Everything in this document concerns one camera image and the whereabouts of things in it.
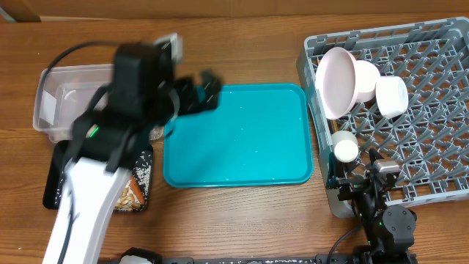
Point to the clear plastic storage bin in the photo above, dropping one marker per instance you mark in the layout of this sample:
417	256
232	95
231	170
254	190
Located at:
64	97

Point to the grey dishwasher rack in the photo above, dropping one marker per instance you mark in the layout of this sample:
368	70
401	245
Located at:
430	140

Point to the white plate with food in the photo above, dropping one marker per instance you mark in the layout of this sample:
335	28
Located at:
335	81

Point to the orange carrot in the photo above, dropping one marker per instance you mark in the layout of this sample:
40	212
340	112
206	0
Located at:
136	190

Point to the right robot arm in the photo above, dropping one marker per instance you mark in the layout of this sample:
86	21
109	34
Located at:
388	228

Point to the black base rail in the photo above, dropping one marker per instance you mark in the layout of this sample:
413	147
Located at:
256	260

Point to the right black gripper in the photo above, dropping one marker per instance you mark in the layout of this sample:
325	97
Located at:
335	180

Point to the white cup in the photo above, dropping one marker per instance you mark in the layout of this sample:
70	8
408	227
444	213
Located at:
345	146

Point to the pile of white rice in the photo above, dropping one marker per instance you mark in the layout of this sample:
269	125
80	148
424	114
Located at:
142	171

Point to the pink and white bowl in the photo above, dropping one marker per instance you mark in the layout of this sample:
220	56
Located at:
366	77

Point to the black plastic tray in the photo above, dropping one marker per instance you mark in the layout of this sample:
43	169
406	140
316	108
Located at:
53	188

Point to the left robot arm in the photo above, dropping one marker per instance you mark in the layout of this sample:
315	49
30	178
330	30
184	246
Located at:
108	138

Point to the brown peanut shells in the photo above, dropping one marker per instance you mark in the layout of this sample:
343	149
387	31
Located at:
128	201

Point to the wooden chopstick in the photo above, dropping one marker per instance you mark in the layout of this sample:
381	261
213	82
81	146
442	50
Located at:
335	126

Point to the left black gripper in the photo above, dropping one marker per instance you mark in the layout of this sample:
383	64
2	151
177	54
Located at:
197	100

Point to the teal plastic serving tray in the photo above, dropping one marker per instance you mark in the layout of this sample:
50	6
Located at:
258	136

